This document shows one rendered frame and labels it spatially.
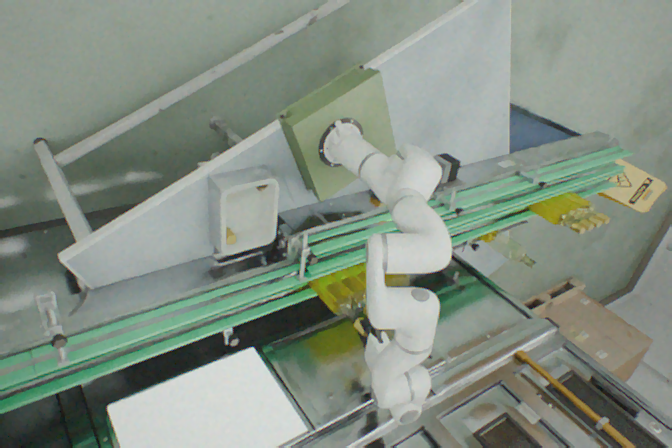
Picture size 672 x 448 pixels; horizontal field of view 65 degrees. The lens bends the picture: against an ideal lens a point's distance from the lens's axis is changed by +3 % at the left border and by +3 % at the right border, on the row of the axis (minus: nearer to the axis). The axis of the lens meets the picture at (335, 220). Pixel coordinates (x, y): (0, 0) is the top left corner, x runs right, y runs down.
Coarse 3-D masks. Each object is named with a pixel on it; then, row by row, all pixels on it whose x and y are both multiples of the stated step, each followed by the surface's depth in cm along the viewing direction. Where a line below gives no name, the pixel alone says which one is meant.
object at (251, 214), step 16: (224, 192) 136; (240, 192) 148; (256, 192) 151; (272, 192) 147; (224, 208) 138; (240, 208) 151; (256, 208) 154; (272, 208) 149; (224, 224) 141; (240, 224) 154; (256, 224) 157; (272, 224) 152; (224, 240) 144; (240, 240) 152; (256, 240) 153; (272, 240) 155
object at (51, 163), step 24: (336, 0) 199; (456, 0) 183; (288, 24) 196; (264, 48) 192; (216, 72) 186; (168, 96) 182; (120, 120) 179; (144, 120) 180; (96, 144) 175; (48, 168) 168; (72, 192) 161; (72, 216) 148
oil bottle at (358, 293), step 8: (336, 272) 161; (344, 272) 161; (336, 280) 158; (344, 280) 158; (352, 280) 158; (344, 288) 156; (352, 288) 155; (360, 288) 156; (352, 296) 153; (360, 296) 153; (352, 304) 154
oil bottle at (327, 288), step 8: (312, 280) 159; (320, 280) 157; (328, 280) 157; (312, 288) 161; (320, 288) 156; (328, 288) 154; (336, 288) 154; (320, 296) 158; (328, 296) 153; (336, 296) 152; (344, 296) 152; (328, 304) 154; (336, 304) 150; (344, 304) 150; (336, 312) 152
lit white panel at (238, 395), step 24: (240, 360) 147; (168, 384) 138; (192, 384) 138; (216, 384) 139; (240, 384) 140; (264, 384) 141; (120, 408) 131; (144, 408) 131; (168, 408) 132; (192, 408) 133; (216, 408) 133; (240, 408) 134; (264, 408) 135; (288, 408) 136; (120, 432) 125; (144, 432) 126; (168, 432) 127; (192, 432) 127; (216, 432) 128; (240, 432) 128; (264, 432) 129; (288, 432) 130
